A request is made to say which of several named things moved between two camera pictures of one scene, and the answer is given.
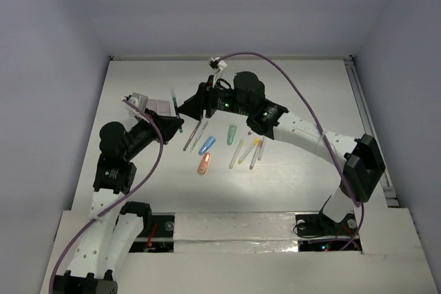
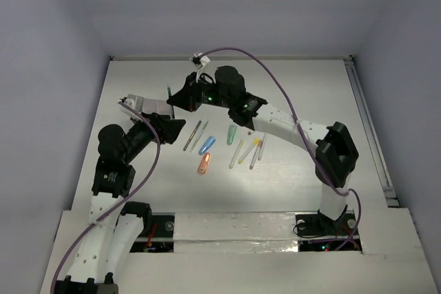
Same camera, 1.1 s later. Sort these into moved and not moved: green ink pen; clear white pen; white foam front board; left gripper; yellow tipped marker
Moved: green ink pen
Not moved: yellow tipped marker; left gripper; clear white pen; white foam front board
